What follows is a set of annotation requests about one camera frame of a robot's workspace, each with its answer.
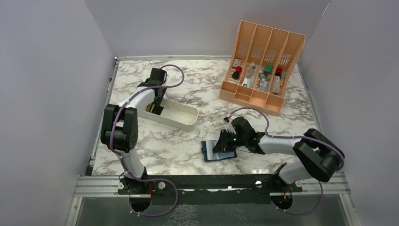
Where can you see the black VIP card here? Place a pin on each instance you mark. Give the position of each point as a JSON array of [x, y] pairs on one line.
[[154, 109]]

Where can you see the blue leather card holder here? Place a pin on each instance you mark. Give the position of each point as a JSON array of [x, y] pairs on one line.
[[208, 154]]

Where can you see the white plastic tray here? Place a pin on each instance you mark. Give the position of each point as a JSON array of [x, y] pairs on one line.
[[175, 115]]

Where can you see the black bottle red cap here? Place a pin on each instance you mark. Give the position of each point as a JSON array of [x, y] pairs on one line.
[[236, 73]]

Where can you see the peach plastic file organizer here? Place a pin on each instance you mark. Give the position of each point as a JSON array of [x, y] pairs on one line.
[[263, 59]]

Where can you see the grey packaged item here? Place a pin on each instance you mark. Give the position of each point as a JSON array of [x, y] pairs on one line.
[[250, 75]]

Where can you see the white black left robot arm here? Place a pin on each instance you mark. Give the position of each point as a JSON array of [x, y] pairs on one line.
[[119, 130]]

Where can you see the green capped bottle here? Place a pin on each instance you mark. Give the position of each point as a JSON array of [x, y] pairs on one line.
[[263, 78]]

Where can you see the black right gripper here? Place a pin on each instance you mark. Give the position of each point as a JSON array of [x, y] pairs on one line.
[[221, 145]]

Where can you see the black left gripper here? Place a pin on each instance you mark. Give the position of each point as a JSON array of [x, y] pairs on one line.
[[157, 100]]

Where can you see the black metal base rail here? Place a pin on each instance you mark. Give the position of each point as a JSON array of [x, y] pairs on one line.
[[110, 186]]

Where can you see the red capped dark bottle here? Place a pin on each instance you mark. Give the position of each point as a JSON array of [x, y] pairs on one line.
[[275, 89]]

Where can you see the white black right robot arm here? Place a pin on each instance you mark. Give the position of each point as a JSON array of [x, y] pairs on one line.
[[318, 157]]

